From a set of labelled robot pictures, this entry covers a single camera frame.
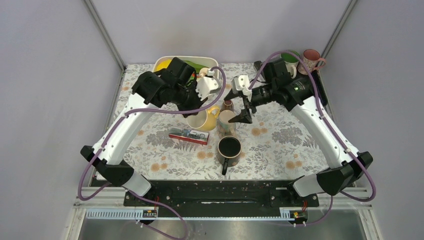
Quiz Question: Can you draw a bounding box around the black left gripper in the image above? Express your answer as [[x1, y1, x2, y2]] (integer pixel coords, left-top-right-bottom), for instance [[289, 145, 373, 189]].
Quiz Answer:
[[172, 81, 209, 118]]

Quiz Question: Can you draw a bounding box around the yellow mug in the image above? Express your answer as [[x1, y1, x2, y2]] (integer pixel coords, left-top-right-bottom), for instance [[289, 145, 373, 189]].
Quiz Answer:
[[186, 105, 220, 132]]

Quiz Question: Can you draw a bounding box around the black interior mug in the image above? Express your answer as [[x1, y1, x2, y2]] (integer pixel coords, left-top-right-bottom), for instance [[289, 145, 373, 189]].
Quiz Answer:
[[217, 135, 242, 176]]

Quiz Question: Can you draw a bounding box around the cream christmas mug green inside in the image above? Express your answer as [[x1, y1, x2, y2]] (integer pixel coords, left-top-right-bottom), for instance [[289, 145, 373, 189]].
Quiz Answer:
[[280, 50, 300, 79]]

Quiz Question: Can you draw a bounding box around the pink ghost pattern mug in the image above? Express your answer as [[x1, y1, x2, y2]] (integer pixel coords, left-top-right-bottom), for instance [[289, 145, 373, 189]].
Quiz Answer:
[[297, 49, 327, 75]]

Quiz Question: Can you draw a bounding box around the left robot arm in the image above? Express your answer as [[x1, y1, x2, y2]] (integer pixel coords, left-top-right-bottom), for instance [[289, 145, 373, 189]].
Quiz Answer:
[[80, 57, 206, 206]]

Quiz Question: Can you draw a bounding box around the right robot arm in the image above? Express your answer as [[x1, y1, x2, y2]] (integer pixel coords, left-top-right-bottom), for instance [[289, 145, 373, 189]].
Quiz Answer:
[[224, 72, 373, 206]]

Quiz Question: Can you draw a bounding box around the small brown mug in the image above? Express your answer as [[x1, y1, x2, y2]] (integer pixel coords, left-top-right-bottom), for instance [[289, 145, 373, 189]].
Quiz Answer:
[[220, 100, 234, 112]]

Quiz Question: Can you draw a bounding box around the tall floral beige mug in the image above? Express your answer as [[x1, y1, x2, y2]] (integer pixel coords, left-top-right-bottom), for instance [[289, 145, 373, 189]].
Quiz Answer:
[[216, 110, 236, 138]]

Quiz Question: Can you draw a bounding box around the white napa cabbage toy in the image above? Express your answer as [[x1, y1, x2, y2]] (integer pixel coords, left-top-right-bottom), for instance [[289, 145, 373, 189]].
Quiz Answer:
[[154, 59, 172, 72]]

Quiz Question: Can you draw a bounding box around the green leaf vegetable toy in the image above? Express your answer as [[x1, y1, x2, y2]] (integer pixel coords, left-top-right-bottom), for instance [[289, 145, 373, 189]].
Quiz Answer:
[[184, 60, 206, 74]]

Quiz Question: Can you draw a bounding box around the mushroom toy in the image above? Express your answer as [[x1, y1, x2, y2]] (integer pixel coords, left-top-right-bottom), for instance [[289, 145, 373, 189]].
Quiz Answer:
[[198, 67, 211, 78]]

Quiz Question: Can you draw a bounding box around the floral tablecloth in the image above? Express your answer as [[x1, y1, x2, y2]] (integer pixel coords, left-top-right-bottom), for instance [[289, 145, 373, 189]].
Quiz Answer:
[[96, 62, 347, 182]]

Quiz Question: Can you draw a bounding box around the white vegetable tray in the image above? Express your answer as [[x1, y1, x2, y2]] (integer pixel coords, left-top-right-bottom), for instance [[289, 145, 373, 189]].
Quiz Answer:
[[152, 55, 219, 78]]

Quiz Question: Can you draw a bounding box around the black rectangular box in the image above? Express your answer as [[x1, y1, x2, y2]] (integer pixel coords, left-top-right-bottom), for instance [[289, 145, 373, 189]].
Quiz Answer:
[[253, 60, 267, 84]]

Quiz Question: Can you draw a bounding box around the red silver gum box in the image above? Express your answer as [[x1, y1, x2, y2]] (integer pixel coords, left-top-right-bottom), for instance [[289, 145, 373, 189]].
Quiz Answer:
[[168, 127, 209, 145]]

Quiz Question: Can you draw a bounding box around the black tray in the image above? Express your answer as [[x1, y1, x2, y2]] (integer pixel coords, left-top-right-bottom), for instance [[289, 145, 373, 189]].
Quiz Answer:
[[311, 70, 328, 107]]

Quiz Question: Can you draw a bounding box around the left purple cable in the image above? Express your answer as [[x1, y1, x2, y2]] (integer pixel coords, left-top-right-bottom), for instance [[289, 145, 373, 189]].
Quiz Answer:
[[77, 66, 228, 240]]

